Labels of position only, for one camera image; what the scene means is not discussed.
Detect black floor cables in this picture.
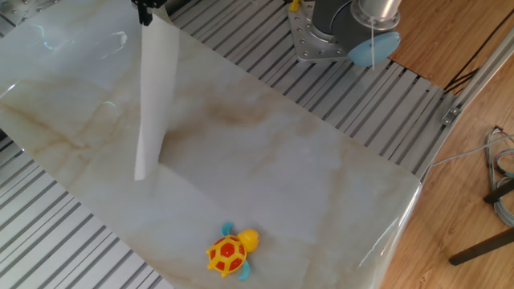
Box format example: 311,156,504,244
443,19,514,96

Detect yellow turtle bath toy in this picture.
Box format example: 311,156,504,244
205,222,261,281

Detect coloured wire bundle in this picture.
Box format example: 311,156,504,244
483,126,514,228

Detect white zip tie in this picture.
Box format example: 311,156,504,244
368,18,378,71

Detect aluminium frame strut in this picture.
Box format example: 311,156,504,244
415,26,514,181

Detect white paper sheet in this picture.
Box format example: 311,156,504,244
133,14,181,181

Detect grey floor cable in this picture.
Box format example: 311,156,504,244
429,134,514,168

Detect metal corner bracket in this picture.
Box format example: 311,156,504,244
441,106,462,128

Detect dark furniture leg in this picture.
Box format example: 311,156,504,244
483,178,514,205
448,227,514,267

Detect glossy marble pattern mat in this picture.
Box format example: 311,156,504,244
0,0,422,289

